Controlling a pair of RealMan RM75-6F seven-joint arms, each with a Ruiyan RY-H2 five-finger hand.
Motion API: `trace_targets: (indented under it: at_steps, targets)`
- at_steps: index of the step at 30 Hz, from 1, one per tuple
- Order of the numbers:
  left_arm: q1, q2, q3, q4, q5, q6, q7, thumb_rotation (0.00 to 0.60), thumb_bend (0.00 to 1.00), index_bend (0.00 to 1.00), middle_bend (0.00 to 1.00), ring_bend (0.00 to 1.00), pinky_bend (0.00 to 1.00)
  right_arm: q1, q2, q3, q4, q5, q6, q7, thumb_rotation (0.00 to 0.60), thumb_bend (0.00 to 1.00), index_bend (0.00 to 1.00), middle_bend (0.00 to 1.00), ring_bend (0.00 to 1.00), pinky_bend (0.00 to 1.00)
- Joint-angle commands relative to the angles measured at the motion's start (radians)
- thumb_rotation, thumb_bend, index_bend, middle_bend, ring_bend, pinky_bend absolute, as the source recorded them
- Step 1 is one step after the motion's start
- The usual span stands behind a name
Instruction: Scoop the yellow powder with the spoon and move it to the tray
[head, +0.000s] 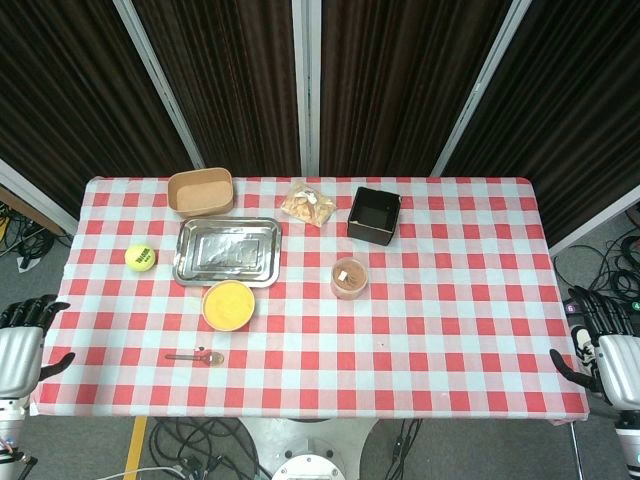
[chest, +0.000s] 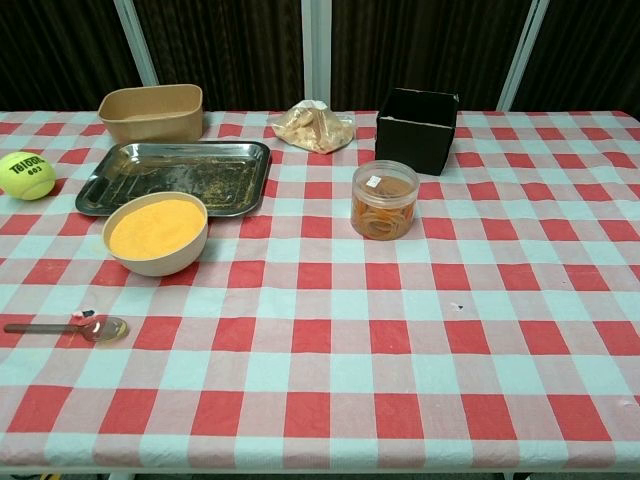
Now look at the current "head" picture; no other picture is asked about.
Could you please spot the white partition frame post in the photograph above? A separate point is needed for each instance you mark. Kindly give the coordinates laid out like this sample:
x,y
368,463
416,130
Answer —
x,y
595,222
306,85
35,195
160,85
475,90

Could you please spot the yellow bowl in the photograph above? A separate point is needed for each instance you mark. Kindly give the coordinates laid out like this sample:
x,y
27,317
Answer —
x,y
228,305

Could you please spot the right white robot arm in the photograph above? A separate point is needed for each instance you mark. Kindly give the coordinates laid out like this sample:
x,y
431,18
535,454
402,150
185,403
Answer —
x,y
630,435

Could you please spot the brown paper food container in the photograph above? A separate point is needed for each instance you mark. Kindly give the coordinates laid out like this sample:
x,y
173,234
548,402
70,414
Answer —
x,y
201,195

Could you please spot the yellow tennis ball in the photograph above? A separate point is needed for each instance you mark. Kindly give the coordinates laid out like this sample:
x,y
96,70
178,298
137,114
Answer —
x,y
140,257

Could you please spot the red white checkered tablecloth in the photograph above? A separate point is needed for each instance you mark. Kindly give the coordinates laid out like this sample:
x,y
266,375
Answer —
x,y
400,350

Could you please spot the metal spoon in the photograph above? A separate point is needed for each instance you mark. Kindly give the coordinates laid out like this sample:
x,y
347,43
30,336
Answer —
x,y
190,357

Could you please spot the yellow floor tape strip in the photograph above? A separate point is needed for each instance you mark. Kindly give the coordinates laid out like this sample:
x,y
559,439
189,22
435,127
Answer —
x,y
135,445

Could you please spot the clear bag of snacks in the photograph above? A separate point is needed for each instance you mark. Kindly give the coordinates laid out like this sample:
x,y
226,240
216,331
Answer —
x,y
307,205

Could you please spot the black square open box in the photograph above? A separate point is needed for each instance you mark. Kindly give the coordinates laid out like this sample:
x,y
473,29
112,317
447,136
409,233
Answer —
x,y
374,220

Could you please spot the stainless steel rectangular tray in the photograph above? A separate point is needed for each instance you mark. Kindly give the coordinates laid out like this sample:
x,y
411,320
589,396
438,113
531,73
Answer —
x,y
227,252

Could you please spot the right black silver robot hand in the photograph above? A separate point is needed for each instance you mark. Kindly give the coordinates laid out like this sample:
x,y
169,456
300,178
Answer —
x,y
620,370

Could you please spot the silver white robot base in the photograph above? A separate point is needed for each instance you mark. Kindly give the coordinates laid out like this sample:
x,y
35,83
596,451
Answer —
x,y
310,450

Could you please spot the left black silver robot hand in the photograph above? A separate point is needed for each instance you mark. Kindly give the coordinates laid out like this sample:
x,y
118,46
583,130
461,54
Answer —
x,y
20,360

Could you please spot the dark brown pleated curtain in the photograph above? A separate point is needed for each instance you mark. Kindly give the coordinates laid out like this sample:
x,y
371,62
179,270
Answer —
x,y
65,85
575,100
400,80
230,80

